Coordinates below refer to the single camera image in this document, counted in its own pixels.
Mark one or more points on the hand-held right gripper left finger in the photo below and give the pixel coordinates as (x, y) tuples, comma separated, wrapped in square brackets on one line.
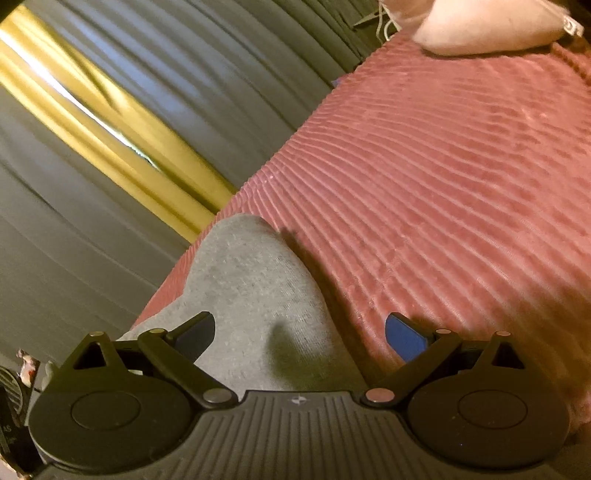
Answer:
[(196, 334)]

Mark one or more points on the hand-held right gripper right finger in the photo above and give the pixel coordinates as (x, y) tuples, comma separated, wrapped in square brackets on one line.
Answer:
[(406, 339)]

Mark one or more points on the grey pants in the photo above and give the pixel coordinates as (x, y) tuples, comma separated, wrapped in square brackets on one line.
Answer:
[(249, 286)]

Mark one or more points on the grey curtain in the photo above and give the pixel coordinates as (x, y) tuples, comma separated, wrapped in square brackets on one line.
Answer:
[(207, 69), (69, 258)]

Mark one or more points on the pink ribbed blanket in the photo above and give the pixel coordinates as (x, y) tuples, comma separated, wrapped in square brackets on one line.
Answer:
[(438, 184)]

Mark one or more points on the dark object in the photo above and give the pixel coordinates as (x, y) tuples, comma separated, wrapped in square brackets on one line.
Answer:
[(11, 415)]

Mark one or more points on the yellow curtain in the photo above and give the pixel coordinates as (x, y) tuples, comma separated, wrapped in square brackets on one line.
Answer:
[(120, 124)]

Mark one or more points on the pale pillow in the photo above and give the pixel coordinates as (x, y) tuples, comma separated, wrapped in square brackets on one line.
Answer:
[(475, 25)]

